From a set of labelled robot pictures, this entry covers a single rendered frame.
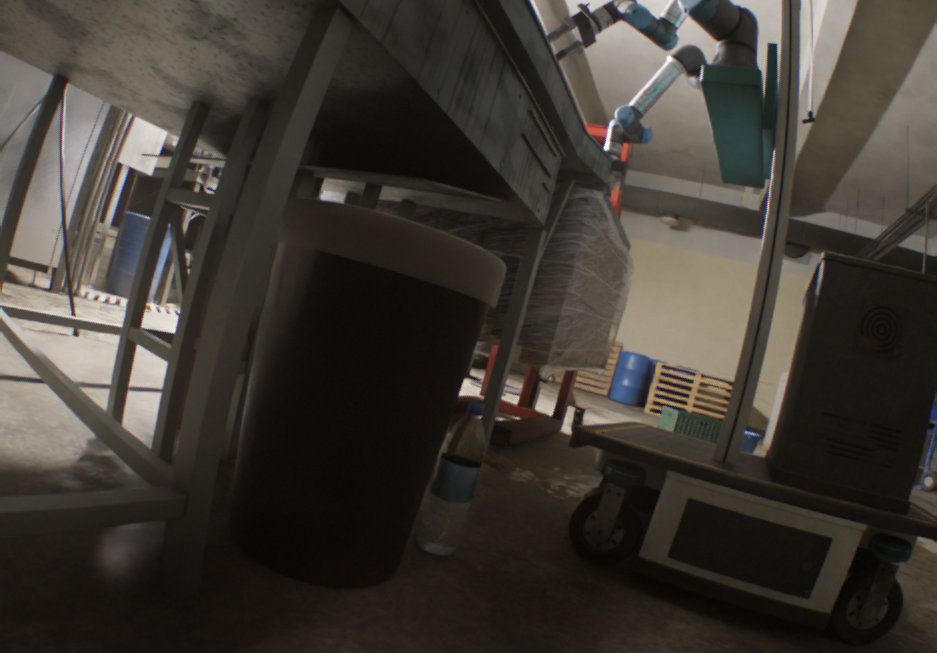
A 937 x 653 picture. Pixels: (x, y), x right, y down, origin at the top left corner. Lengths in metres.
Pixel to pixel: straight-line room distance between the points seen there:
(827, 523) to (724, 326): 9.77
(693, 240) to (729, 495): 10.14
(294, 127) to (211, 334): 0.26
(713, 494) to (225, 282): 0.98
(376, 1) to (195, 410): 0.57
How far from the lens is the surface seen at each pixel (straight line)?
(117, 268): 4.19
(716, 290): 10.94
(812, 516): 1.17
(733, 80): 1.40
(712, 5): 1.44
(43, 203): 3.30
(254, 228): 0.62
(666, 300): 10.88
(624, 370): 9.54
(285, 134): 0.64
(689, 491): 1.16
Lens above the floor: 0.46
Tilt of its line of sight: 3 degrees up
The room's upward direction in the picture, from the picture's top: 16 degrees clockwise
